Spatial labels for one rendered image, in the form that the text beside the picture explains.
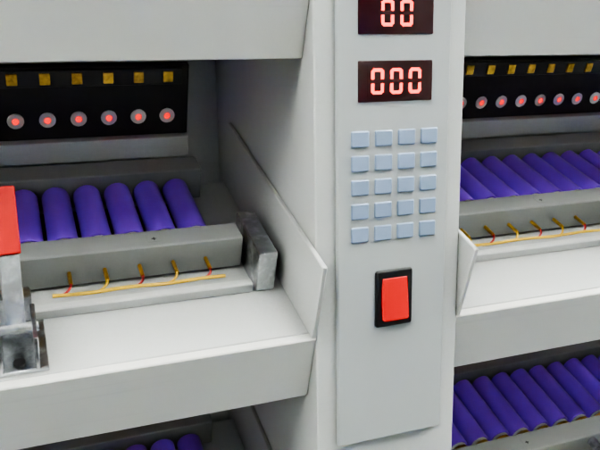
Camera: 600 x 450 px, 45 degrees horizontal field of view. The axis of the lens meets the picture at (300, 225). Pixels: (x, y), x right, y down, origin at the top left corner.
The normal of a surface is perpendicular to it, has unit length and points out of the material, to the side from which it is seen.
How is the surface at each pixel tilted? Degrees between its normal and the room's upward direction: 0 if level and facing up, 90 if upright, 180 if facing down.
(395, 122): 90
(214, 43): 110
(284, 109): 90
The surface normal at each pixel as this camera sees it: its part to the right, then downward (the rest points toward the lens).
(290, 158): -0.93, 0.09
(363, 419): 0.37, 0.20
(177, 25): 0.35, 0.52
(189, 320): 0.11, -0.85
